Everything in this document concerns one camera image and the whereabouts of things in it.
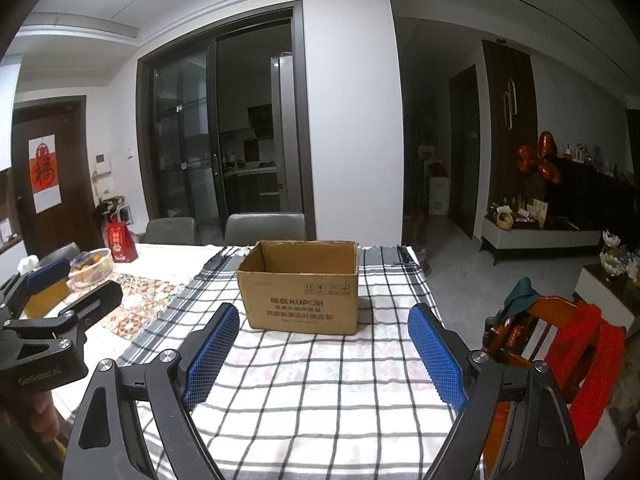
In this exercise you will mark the silver refrigerator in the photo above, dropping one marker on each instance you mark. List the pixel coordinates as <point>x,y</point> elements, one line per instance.
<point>286,135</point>

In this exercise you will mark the brown cardboard box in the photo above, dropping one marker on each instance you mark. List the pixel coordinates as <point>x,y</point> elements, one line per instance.
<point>300,300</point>

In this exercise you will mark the patterned table mat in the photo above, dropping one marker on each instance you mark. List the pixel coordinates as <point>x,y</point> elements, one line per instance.
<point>145,300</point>

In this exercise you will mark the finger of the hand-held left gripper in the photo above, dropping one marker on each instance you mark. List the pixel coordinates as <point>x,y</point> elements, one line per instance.
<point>47,270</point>
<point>95,302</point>

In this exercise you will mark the white low cabinet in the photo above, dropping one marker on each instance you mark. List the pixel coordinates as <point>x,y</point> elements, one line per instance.
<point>540,242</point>

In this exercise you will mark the white printed table cloth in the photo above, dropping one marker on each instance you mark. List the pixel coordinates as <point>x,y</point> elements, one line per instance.
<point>165,260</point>

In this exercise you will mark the red garment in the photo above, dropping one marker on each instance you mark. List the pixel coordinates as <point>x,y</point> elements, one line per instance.
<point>585,360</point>

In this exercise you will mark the small white rack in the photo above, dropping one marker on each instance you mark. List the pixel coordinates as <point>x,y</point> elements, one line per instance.
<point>112,207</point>

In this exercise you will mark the red white door poster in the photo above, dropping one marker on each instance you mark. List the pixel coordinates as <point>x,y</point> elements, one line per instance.
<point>45,172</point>

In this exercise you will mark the dark hallway door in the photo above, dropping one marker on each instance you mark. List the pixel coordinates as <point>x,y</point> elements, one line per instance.
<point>464,160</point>

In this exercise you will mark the small basket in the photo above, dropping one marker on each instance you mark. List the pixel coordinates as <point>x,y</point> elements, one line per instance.
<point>505,220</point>

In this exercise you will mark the brown tissue box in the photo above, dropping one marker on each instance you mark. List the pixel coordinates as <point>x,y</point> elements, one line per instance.
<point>47,301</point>

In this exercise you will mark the white lotus ornament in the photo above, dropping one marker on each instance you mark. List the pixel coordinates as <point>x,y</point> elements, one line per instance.
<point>611,255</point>

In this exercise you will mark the dark framed sliding glass door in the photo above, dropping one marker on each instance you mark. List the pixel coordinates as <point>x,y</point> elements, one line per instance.
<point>180,135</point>

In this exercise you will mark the red gift bag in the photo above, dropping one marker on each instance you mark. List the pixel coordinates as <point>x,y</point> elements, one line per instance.
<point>121,245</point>

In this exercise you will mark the black white checked cloth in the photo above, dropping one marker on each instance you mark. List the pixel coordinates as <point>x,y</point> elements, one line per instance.
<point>325,410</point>

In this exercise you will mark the green cloth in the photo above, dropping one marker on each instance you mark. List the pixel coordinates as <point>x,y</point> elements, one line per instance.
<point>520,297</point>

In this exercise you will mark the dark coffee table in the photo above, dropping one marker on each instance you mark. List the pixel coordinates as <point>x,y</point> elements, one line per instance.
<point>610,295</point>

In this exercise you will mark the person's left hand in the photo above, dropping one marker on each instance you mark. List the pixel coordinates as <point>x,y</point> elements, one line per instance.
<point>42,415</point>

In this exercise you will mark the brown wooden chair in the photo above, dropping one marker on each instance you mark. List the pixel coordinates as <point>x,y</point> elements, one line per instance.
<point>510,340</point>

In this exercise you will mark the red foil balloon bunch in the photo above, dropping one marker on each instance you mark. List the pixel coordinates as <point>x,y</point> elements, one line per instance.
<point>540,160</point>

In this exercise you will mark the clear bowl with food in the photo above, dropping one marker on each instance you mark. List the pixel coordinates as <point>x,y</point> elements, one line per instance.
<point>92,270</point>

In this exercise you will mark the dark brown door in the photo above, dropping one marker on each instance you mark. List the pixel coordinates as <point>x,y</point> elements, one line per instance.
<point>75,185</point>

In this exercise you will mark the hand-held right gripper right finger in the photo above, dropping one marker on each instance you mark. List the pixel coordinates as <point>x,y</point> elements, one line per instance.
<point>437,355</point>

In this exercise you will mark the white wall intercom panel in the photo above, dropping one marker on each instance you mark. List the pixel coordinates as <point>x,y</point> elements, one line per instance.
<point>103,164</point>

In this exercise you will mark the grey dining chair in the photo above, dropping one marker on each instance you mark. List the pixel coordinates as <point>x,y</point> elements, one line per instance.
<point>265,227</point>
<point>170,232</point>
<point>57,255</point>

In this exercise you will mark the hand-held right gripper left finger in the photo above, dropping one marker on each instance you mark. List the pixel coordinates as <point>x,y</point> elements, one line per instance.
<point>210,355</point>

